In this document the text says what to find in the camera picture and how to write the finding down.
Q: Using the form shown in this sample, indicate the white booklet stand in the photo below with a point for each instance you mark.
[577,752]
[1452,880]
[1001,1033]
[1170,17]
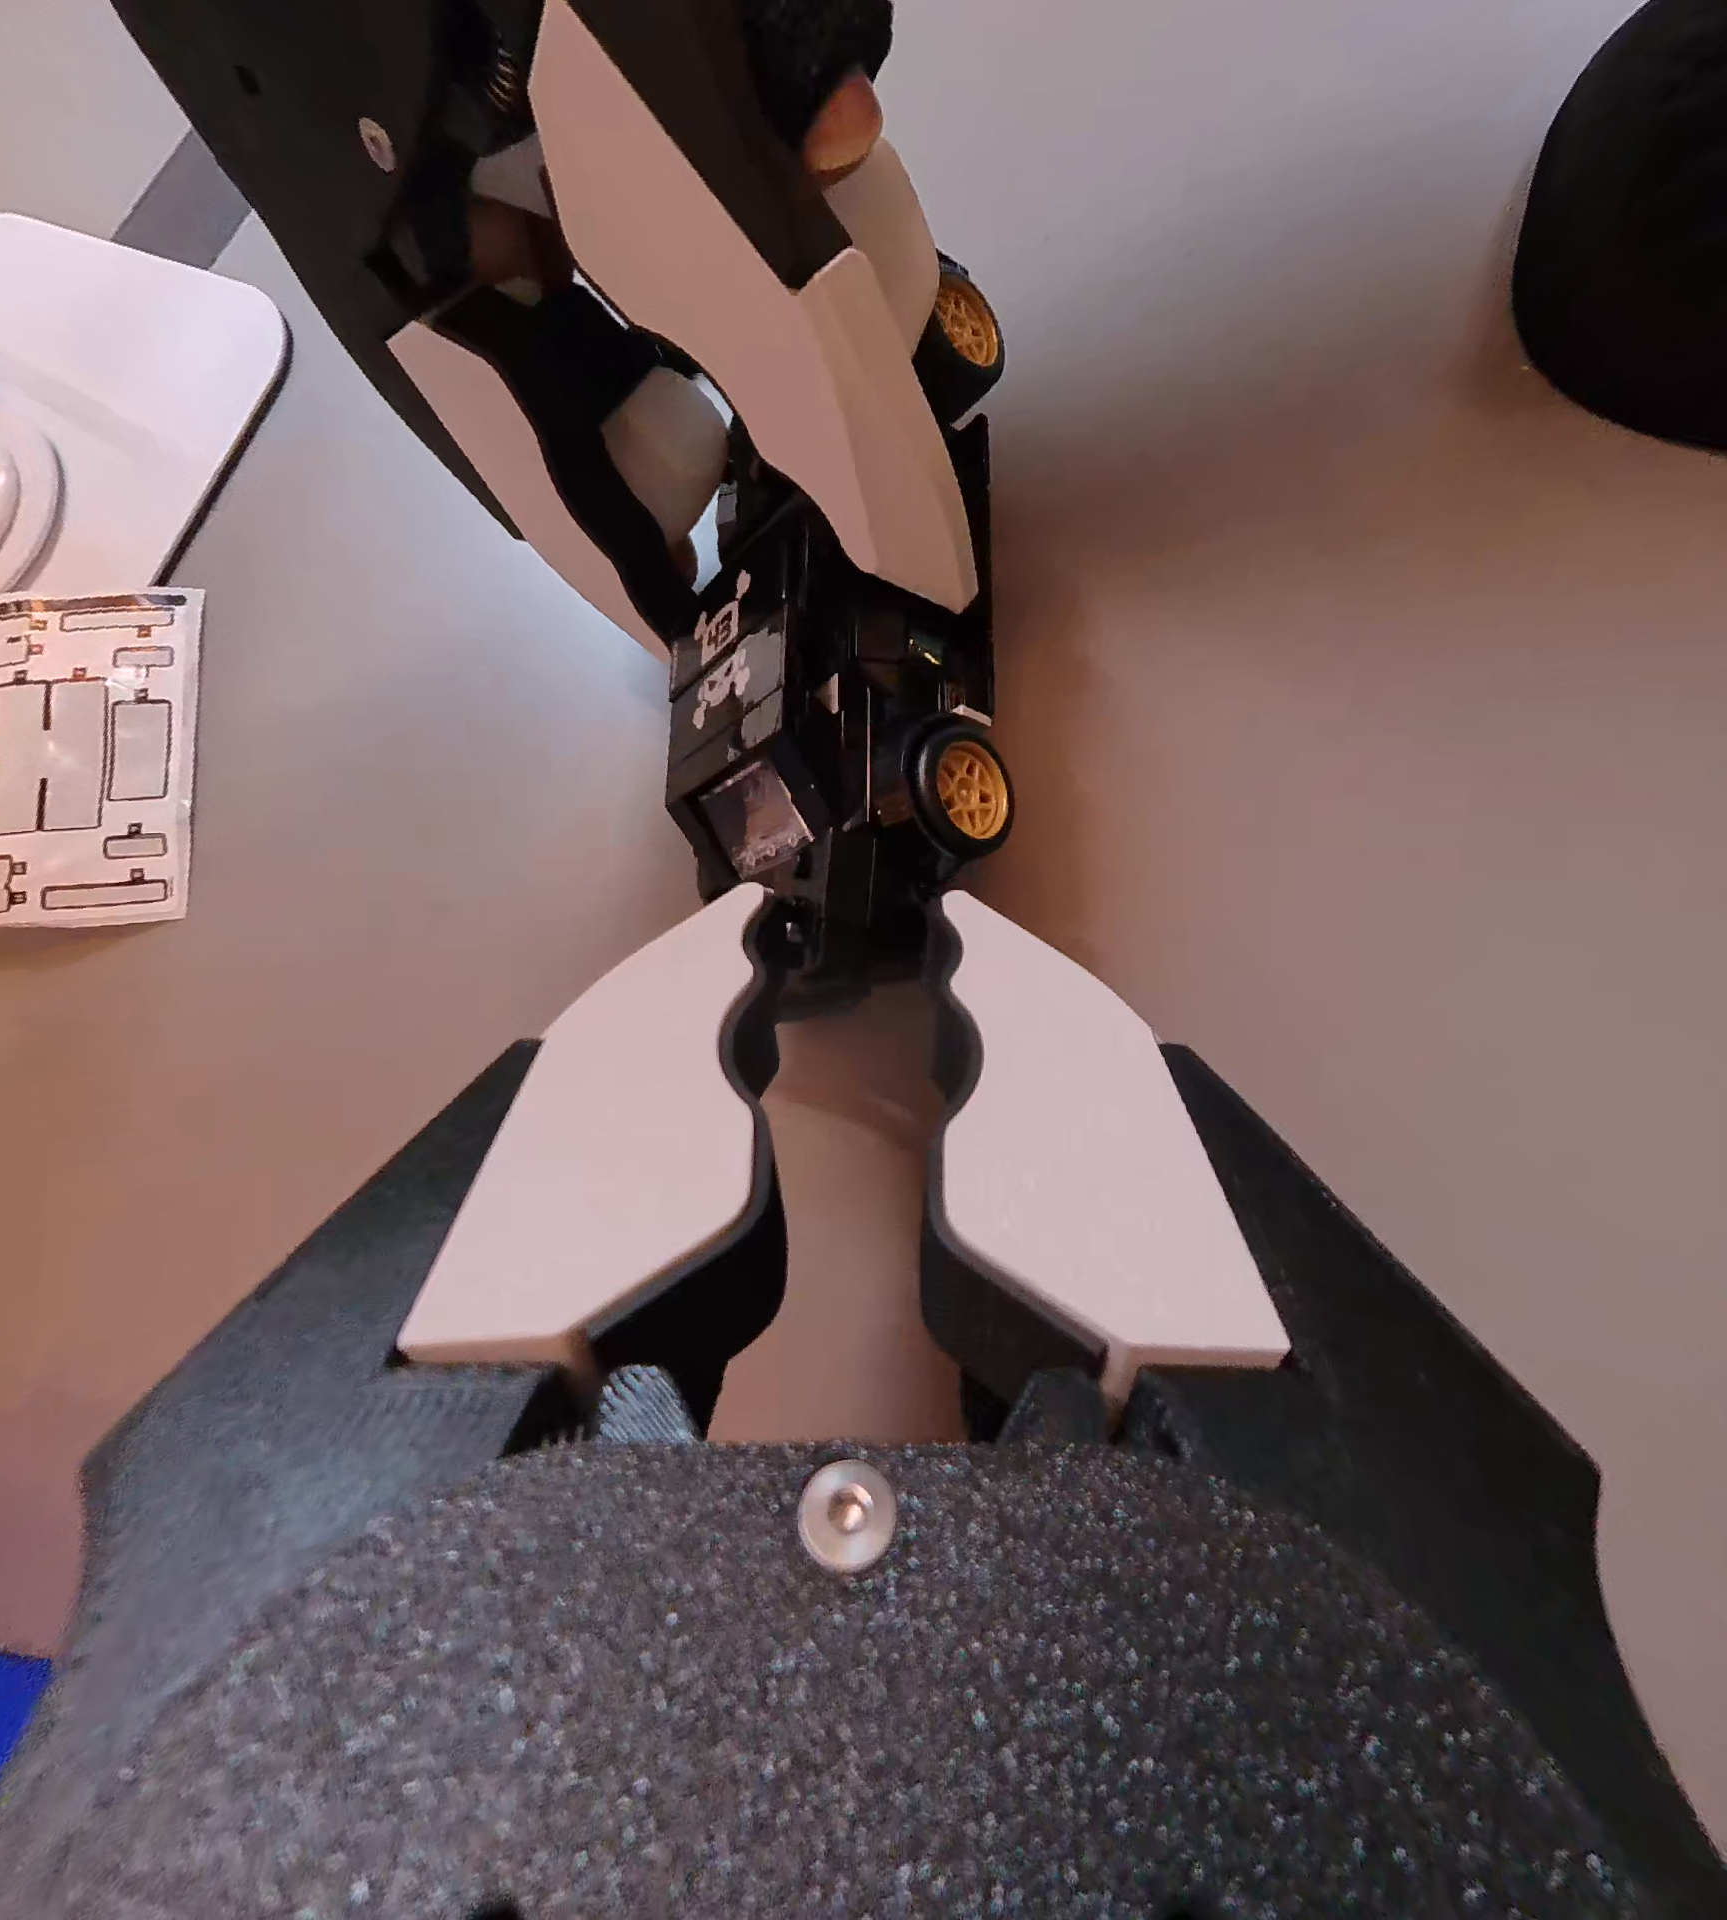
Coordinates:
[115,360]

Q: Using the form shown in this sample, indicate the person's right hand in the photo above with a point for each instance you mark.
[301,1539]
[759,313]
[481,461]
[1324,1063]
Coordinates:
[843,120]

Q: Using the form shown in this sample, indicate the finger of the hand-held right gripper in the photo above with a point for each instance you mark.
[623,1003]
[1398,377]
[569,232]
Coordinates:
[715,240]
[475,377]

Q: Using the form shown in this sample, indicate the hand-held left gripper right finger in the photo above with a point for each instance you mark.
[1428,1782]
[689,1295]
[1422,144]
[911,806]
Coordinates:
[1105,1186]

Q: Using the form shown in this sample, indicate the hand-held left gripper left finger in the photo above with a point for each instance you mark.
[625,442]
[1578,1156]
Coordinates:
[595,1186]

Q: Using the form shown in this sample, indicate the black lego wheel gold hub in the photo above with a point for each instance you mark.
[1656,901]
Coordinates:
[965,324]
[967,786]

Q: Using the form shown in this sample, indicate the black lego car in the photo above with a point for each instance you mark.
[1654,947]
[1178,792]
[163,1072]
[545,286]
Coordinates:
[805,691]

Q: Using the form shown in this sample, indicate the white sticker sheet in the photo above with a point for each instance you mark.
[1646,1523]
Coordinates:
[39,750]

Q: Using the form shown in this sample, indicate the black dimpled wrist rest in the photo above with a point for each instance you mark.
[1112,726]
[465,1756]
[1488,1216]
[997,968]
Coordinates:
[1690,210]

